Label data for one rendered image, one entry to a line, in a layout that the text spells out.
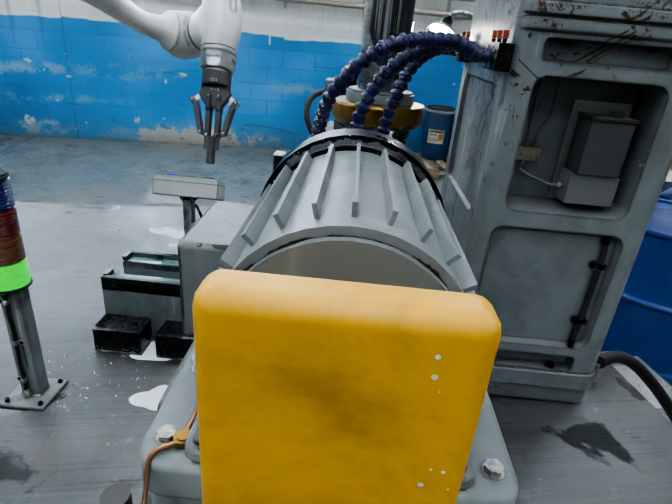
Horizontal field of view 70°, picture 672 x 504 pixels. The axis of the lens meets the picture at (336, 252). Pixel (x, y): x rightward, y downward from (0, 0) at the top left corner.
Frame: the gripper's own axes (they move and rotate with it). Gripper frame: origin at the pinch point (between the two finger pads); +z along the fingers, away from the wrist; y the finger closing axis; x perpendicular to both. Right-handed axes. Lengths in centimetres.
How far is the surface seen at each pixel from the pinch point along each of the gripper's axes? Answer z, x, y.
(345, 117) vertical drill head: -3, -39, 36
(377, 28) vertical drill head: -18, -42, 40
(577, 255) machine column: 18, -42, 79
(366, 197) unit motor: 14, -97, 39
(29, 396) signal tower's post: 52, -44, -16
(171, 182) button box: 9.6, -3.5, -8.6
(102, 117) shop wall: -85, 464, -274
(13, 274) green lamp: 29, -53, -14
